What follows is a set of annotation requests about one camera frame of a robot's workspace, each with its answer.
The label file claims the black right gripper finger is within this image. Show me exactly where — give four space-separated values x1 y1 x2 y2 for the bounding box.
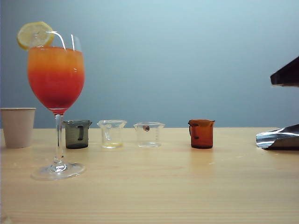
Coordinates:
270 55 299 88

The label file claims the yellow lemon slice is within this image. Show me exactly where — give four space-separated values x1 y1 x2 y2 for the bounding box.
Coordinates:
16 21 55 50

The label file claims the amber small measuring cup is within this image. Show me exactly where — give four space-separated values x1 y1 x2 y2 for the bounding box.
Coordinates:
188 119 216 149

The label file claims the clear measuring cup brown spot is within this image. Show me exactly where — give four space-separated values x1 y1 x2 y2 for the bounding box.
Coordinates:
133 121 165 148

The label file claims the clear measuring cup yellow residue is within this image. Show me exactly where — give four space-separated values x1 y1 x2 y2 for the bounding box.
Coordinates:
97 119 128 149

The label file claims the grey smoked small measuring cup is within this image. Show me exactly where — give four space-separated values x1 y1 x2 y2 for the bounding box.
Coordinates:
63 119 93 149

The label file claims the beige paper cup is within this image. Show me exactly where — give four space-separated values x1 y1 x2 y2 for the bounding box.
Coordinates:
0 107 37 149

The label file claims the wine glass with orange-red drink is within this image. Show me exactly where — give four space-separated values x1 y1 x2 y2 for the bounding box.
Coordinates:
27 30 86 181

